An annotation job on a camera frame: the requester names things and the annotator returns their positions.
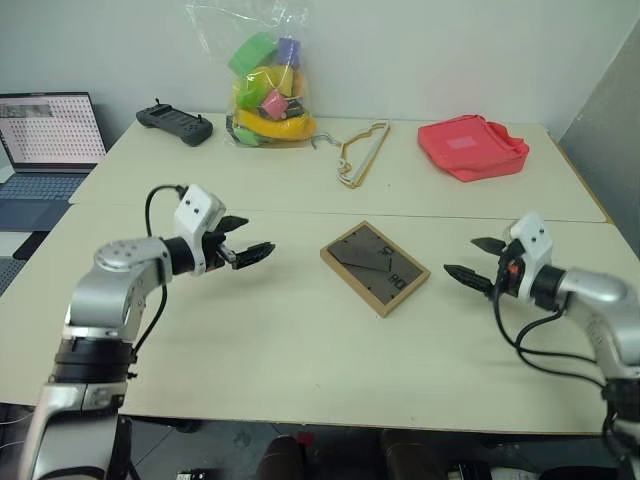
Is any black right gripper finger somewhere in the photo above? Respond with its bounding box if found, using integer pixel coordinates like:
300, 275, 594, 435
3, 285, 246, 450
470, 236, 509, 256
443, 264, 497, 297

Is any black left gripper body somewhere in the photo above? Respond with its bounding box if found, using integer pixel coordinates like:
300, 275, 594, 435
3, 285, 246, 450
201, 226, 241, 274

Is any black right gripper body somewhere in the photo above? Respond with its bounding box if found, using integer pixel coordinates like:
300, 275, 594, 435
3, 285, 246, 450
491, 240, 526, 301

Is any open laptop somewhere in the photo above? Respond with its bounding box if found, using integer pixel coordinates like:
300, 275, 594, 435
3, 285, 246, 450
0, 91, 109, 232

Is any small green toy piece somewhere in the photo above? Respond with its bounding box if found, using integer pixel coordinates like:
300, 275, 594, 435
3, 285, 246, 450
233, 126, 262, 148

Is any red fabric bag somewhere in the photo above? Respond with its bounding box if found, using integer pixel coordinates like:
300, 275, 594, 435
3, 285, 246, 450
417, 113, 532, 185

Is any yellow toy banana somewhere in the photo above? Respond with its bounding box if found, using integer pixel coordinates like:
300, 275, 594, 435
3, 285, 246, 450
234, 108, 317, 142

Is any black handheld controller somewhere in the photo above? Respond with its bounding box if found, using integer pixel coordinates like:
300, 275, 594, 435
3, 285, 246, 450
135, 97, 215, 149

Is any pink toy cube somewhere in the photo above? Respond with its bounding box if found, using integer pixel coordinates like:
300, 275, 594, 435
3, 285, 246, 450
261, 89, 290, 121

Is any yellow clothes hanger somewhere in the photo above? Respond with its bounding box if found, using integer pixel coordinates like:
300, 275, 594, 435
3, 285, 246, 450
337, 121, 393, 191

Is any grey partition panel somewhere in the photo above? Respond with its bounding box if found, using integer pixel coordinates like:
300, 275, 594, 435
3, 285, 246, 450
556, 31, 640, 242

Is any white clothes hanger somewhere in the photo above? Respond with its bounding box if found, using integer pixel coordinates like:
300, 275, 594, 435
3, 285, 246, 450
333, 121, 392, 184

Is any large green toy block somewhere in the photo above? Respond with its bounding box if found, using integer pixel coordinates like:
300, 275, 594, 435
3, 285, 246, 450
228, 30, 279, 80

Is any purple toy block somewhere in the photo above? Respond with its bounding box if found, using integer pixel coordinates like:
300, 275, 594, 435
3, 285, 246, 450
275, 37, 303, 70

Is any black laptop stand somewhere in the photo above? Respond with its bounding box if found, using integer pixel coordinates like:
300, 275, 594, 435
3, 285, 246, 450
11, 228, 52, 262

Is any dark rounded shape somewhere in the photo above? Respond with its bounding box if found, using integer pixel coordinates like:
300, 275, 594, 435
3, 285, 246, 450
380, 429, 454, 480

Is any clear plastic bag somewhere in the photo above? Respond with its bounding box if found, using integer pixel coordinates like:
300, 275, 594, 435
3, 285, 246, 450
185, 0, 320, 149

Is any brown rounded shape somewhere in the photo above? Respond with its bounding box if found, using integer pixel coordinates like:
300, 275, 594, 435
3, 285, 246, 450
268, 435, 308, 480

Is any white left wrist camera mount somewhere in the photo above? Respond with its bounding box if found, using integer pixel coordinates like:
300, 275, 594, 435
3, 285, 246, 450
173, 184, 227, 277

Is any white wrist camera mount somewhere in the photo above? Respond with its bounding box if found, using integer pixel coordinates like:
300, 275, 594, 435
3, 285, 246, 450
173, 184, 227, 277
501, 211, 554, 302

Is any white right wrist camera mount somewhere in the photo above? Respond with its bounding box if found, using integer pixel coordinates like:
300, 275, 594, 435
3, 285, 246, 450
501, 211, 554, 302

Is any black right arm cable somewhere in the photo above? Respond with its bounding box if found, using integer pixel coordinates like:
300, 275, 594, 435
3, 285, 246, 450
491, 284, 609, 392

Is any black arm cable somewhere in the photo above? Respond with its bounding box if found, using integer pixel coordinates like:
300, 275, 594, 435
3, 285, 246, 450
130, 185, 187, 364
491, 284, 609, 392

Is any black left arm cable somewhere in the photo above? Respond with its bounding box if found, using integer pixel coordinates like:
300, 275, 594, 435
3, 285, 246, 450
130, 185, 187, 364

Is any wooden framed dark board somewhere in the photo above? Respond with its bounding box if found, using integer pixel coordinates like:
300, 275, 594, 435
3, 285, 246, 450
319, 220, 433, 319

